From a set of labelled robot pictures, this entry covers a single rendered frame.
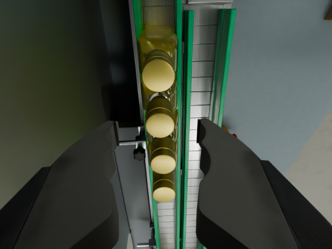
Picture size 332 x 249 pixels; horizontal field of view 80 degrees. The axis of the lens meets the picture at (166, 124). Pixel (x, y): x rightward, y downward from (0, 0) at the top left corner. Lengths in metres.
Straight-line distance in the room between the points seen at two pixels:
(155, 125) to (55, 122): 0.11
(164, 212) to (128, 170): 0.24
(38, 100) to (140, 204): 0.61
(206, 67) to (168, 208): 0.52
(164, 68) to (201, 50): 0.30
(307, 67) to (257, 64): 0.16
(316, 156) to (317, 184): 0.39
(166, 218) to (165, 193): 0.55
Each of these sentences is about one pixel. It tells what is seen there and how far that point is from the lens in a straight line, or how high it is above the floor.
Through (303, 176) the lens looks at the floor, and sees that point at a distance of 2.38.
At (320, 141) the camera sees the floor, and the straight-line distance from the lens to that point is 2.17.
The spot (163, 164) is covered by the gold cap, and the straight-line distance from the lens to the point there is 0.26.
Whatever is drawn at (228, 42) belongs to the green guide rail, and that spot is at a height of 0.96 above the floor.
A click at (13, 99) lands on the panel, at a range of 0.21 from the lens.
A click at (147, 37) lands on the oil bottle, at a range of 0.28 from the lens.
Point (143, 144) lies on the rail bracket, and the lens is 0.48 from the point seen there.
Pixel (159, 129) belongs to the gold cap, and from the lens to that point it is 0.23.
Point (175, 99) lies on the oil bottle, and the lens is 0.30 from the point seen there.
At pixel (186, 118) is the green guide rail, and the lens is 0.45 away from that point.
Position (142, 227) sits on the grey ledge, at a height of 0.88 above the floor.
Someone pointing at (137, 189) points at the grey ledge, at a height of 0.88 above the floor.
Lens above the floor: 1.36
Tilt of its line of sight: 60 degrees down
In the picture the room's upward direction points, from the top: 176 degrees clockwise
